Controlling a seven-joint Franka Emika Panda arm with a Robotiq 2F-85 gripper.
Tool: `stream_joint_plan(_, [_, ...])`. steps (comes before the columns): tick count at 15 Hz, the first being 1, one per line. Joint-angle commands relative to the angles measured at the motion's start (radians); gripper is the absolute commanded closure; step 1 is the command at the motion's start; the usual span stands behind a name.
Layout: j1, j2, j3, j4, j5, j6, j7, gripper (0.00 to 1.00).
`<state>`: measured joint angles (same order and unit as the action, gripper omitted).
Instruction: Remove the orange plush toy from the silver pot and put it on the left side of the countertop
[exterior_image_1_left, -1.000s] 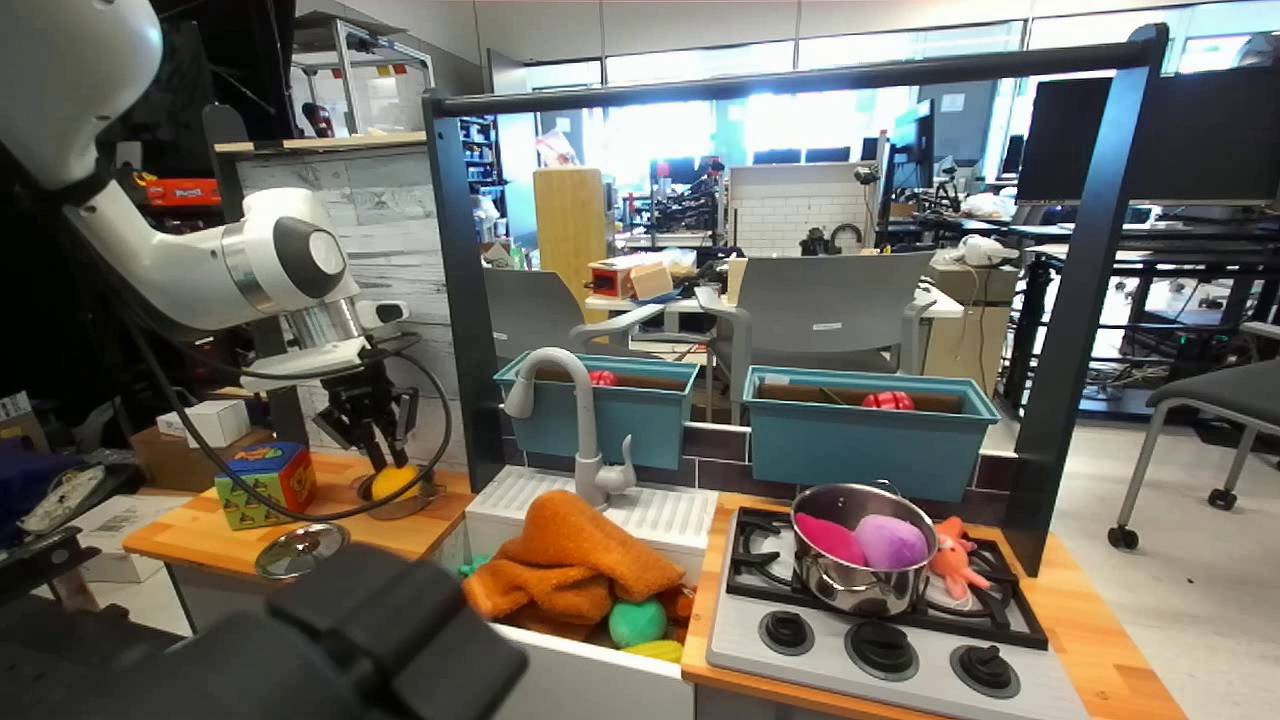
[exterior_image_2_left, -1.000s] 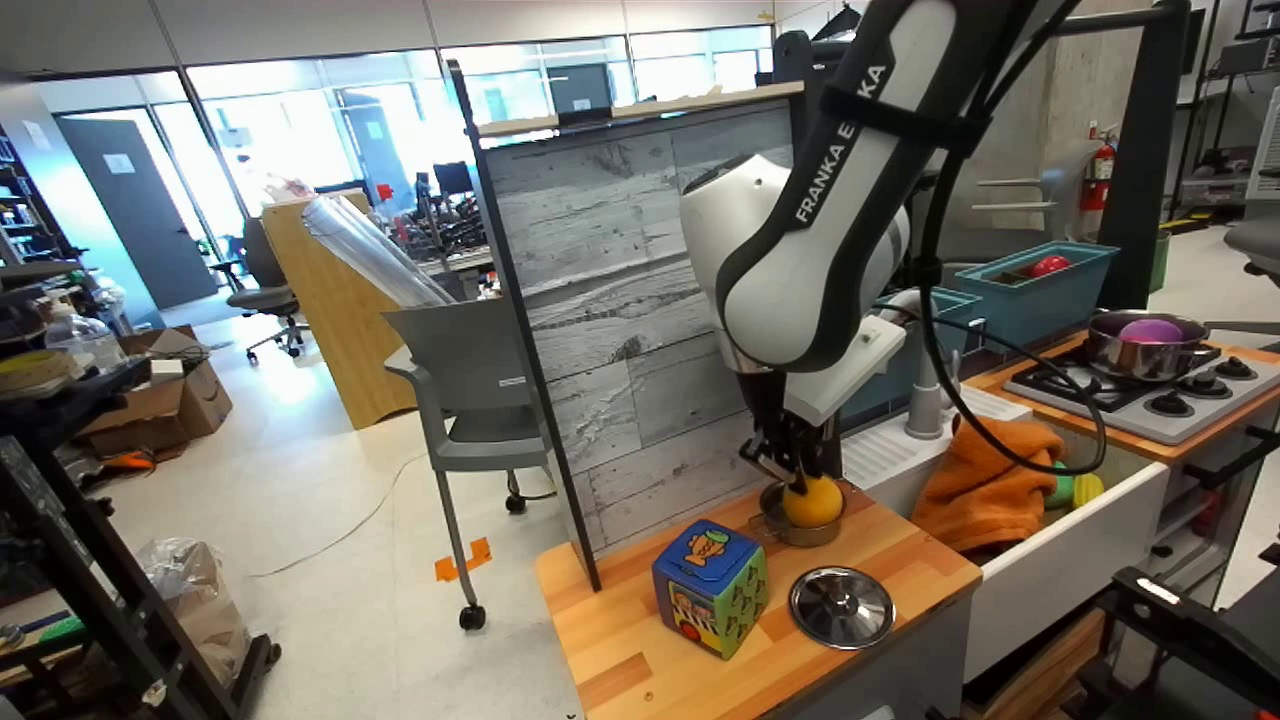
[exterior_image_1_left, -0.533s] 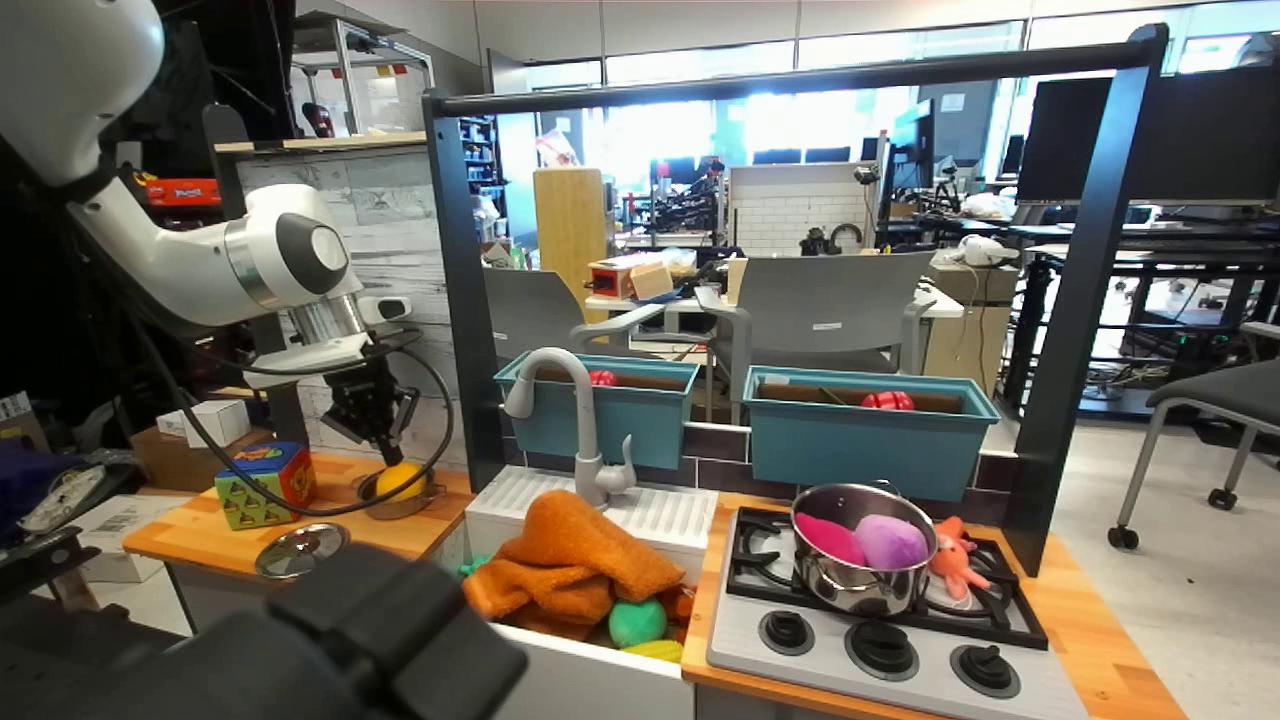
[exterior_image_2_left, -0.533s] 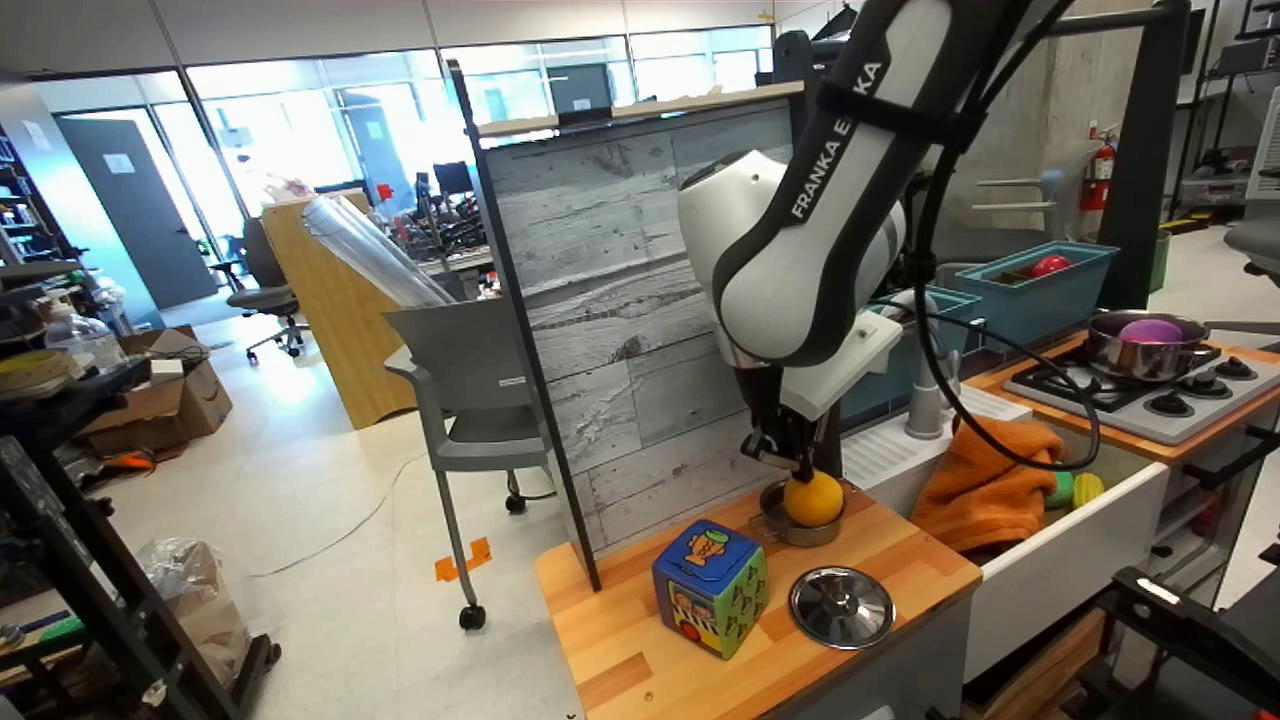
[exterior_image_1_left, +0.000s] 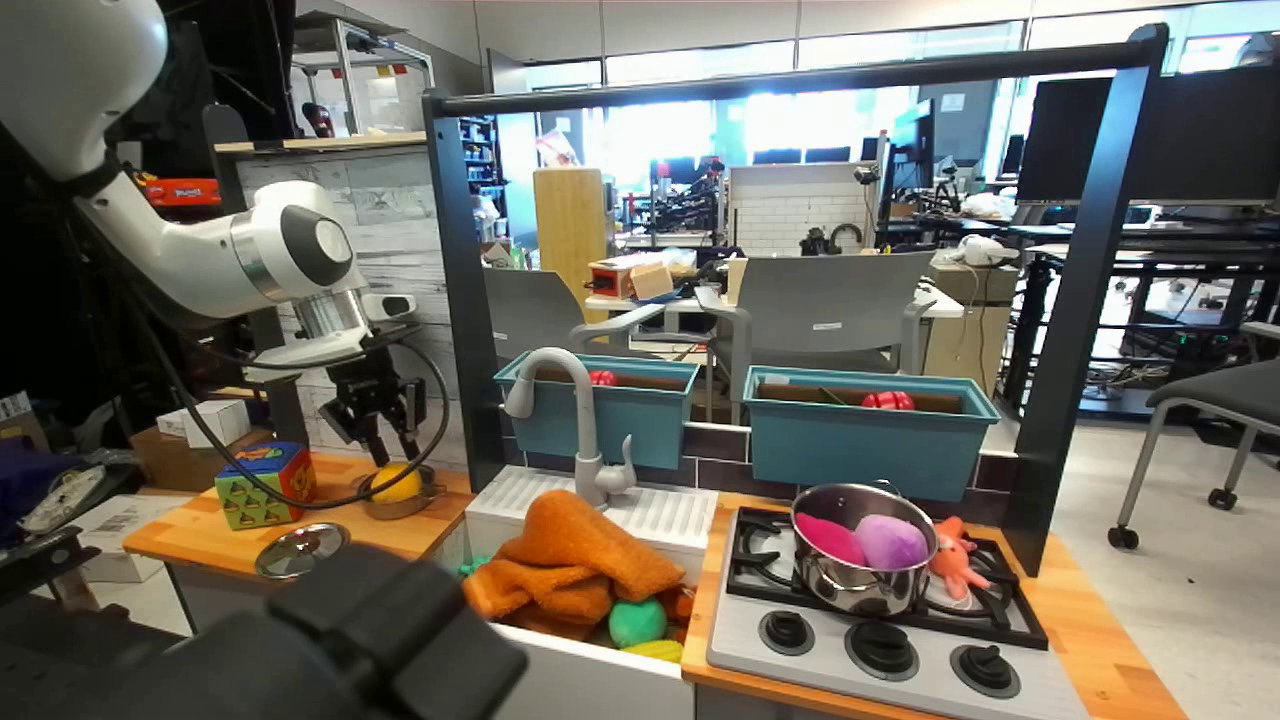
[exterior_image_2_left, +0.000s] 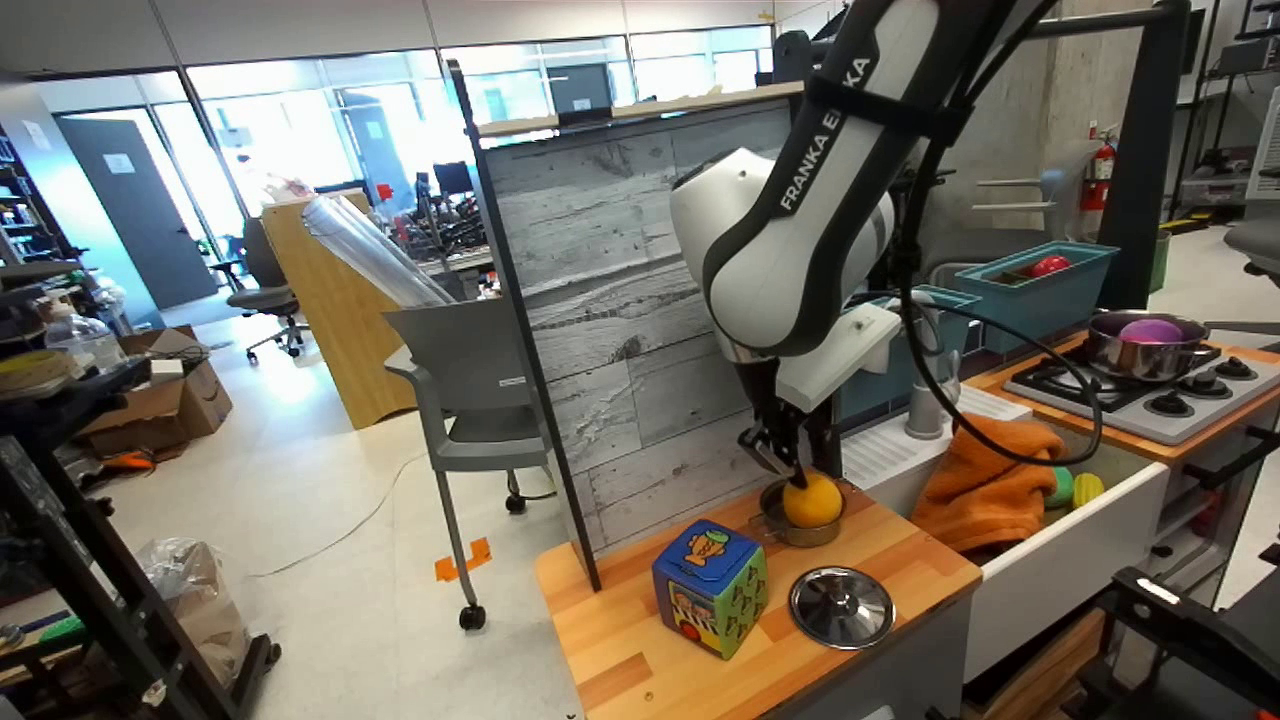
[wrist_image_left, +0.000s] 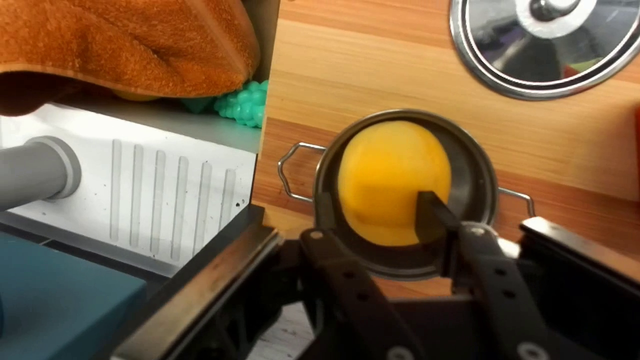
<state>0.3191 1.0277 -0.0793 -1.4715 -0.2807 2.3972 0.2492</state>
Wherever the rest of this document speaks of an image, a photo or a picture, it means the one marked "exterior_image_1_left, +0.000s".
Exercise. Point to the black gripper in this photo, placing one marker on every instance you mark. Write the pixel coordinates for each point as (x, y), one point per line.
(368, 394)

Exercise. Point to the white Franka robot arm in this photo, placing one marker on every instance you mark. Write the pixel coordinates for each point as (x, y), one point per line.
(161, 252)

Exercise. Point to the grey toy faucet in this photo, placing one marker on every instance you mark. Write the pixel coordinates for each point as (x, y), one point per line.
(586, 427)

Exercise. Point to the small red toy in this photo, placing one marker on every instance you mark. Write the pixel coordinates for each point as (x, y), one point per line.
(601, 378)

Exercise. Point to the green toy ball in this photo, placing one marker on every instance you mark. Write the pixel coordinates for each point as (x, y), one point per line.
(636, 621)

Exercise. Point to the yellow toy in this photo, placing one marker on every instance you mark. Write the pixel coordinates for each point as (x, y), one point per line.
(659, 648)

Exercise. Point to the grey toy stove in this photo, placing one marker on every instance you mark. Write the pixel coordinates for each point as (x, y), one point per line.
(824, 666)

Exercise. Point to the silver pot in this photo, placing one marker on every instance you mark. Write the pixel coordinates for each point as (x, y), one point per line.
(864, 588)

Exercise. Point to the purple plush toy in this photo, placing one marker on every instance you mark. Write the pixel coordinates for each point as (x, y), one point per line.
(889, 542)

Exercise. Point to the orange plush toy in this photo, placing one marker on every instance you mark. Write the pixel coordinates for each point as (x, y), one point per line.
(955, 553)

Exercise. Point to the yellow lemon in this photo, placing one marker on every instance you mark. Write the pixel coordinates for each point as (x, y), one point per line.
(395, 486)

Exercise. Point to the small metal bowl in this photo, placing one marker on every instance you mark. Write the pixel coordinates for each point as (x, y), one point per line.
(400, 510)

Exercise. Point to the silver lid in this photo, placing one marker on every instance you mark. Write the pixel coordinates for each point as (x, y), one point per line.
(301, 550)

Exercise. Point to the colorful soft cube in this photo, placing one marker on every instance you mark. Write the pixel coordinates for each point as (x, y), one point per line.
(261, 492)

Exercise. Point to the white box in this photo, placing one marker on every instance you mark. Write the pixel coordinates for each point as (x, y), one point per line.
(215, 420)

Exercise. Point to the narrow grey chair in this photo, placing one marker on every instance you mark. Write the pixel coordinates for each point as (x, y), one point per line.
(529, 314)

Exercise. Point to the orange towel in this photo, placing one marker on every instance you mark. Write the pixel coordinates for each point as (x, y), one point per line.
(572, 553)

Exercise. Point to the brown cardboard box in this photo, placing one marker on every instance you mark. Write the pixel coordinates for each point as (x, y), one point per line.
(161, 466)

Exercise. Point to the small teal bin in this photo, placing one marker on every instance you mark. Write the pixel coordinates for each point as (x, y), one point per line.
(625, 427)

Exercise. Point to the black padded object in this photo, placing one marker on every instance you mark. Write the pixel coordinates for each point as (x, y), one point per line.
(266, 654)

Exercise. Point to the yellow cabinet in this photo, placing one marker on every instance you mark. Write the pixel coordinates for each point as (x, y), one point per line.
(569, 224)

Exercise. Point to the red box on shelf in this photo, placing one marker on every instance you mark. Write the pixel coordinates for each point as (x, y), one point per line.
(187, 194)

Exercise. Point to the black stove knob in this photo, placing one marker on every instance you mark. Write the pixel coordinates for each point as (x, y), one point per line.
(986, 670)
(880, 646)
(786, 629)

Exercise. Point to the wide grey chair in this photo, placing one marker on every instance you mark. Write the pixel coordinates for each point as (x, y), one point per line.
(824, 307)

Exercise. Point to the large teal bin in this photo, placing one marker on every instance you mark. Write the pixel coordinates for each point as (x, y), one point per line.
(854, 446)

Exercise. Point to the tan cardboard box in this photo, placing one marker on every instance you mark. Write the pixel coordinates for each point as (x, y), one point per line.
(966, 335)

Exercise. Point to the black monitor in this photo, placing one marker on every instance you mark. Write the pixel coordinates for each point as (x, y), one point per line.
(1172, 133)

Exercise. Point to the black kitchen frame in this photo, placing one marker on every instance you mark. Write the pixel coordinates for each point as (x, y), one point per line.
(461, 267)

